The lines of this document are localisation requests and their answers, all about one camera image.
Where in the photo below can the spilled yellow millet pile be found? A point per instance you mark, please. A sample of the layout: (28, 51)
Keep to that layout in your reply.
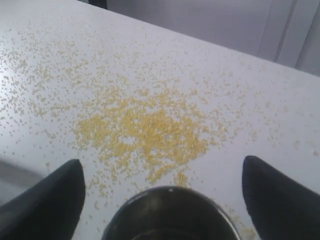
(144, 134)

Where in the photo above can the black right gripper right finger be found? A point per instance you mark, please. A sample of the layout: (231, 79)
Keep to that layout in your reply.
(279, 207)

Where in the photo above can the small stainless steel cup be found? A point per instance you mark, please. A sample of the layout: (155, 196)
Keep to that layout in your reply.
(170, 213)

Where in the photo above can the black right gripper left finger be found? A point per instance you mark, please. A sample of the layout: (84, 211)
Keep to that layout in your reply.
(50, 210)

